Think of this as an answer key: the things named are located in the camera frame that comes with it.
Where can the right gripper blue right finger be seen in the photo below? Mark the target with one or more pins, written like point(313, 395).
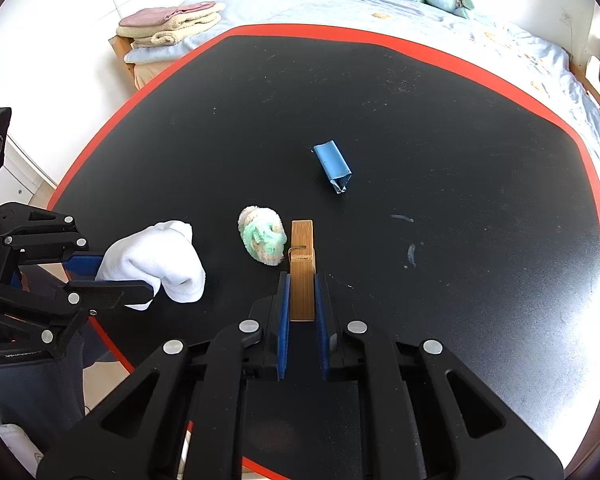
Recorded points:
point(320, 296)

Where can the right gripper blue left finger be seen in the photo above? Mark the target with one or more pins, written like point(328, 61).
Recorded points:
point(283, 304)

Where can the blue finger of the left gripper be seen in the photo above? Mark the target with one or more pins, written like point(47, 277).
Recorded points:
point(109, 294)
point(82, 266)

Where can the wooden clothespin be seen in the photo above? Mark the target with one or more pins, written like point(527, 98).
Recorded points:
point(301, 255)

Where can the green white yarn ball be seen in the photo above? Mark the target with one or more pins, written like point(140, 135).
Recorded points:
point(262, 233)

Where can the white sock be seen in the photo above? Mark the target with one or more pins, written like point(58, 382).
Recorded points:
point(162, 256)

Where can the blue metal clip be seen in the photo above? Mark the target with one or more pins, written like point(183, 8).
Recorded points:
point(334, 165)

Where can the red table with black top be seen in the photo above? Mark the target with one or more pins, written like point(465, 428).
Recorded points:
point(472, 215)

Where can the folded towels stack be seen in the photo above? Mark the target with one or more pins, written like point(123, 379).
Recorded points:
point(158, 27)

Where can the bed with blue sheet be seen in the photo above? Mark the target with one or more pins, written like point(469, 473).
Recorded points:
point(532, 63)

